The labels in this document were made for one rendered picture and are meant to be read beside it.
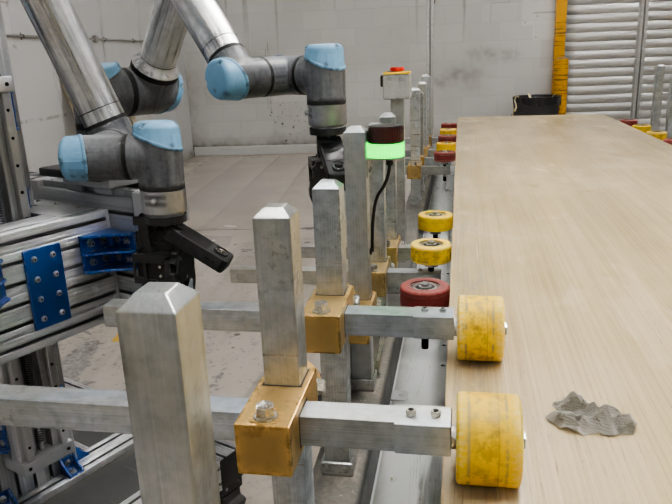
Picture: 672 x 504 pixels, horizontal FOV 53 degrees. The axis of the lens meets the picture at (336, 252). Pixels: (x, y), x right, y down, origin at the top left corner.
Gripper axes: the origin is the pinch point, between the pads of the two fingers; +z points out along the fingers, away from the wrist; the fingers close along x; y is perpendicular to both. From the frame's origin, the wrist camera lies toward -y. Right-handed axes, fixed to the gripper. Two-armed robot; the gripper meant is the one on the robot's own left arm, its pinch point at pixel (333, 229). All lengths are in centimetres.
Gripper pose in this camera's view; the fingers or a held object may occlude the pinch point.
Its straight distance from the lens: 133.9
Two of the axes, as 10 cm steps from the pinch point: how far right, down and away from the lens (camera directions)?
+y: -1.8, -2.8, 9.4
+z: 0.4, 9.6, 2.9
